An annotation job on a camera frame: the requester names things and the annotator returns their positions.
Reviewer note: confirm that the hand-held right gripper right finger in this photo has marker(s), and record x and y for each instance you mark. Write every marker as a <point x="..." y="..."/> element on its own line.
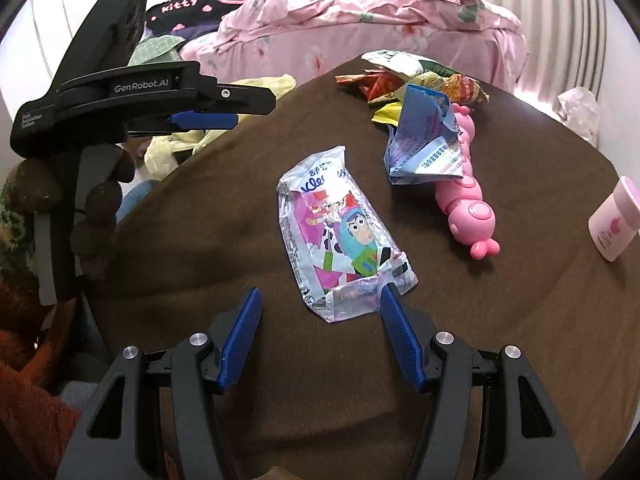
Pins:
<point x="400" y="340"/>

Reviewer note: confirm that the person's left hand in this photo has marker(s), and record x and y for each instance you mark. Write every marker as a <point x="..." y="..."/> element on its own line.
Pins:
<point x="102" y="202"/>

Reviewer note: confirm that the yellow snack wrapper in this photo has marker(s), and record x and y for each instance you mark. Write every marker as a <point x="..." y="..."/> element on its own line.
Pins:
<point x="387" y="114"/>

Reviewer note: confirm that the pink floral duvet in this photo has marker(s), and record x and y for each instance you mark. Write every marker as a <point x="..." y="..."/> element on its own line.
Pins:
<point x="375" y="5"/>

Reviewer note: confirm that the person's leg in blue jeans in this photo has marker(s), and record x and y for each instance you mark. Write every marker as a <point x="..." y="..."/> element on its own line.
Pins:
<point x="135" y="197"/>

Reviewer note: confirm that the cartoon print tissue packet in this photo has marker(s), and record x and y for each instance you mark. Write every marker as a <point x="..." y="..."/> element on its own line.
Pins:
<point x="340" y="230"/>

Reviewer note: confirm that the orange snack bag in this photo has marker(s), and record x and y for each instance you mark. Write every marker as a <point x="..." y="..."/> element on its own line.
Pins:
<point x="465" y="89"/>

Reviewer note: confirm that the pink white lotion bottle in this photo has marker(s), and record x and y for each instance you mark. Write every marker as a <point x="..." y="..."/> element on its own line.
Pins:
<point x="615" y="220"/>

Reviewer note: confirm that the white green snack wrapper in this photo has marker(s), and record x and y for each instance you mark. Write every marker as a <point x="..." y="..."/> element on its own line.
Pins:
<point x="395" y="60"/>

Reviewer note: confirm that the white plastic bag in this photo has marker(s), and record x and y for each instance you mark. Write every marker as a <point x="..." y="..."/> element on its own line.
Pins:
<point x="577" y="110"/>

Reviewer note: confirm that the bed with pink floral sheet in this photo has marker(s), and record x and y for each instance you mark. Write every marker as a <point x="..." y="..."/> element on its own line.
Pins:
<point x="325" y="55"/>

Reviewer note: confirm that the black Hello Kitty pillow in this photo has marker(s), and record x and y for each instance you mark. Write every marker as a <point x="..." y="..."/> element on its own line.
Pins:
<point x="200" y="10"/>

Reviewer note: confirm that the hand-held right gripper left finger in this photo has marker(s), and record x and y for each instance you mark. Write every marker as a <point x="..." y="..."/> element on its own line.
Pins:
<point x="242" y="340"/>

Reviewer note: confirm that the blue white foil wrapper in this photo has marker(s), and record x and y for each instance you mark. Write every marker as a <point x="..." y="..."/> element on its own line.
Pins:
<point x="420" y="130"/>

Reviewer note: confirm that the green checked cloth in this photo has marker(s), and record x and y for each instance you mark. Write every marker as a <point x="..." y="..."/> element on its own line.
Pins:
<point x="155" y="47"/>

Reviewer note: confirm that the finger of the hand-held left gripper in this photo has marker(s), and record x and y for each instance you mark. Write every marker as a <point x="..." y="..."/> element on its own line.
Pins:
<point x="200" y="120"/>
<point x="240" y="100"/>

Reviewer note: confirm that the person's orange sweater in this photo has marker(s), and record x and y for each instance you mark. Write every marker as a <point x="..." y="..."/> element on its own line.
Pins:
<point x="25" y="410"/>

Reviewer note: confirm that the red snack wrapper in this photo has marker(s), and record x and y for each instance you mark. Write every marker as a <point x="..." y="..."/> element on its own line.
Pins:
<point x="372" y="85"/>

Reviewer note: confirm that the pink caterpillar toy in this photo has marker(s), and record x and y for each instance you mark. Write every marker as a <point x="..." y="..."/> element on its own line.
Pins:
<point x="465" y="205"/>

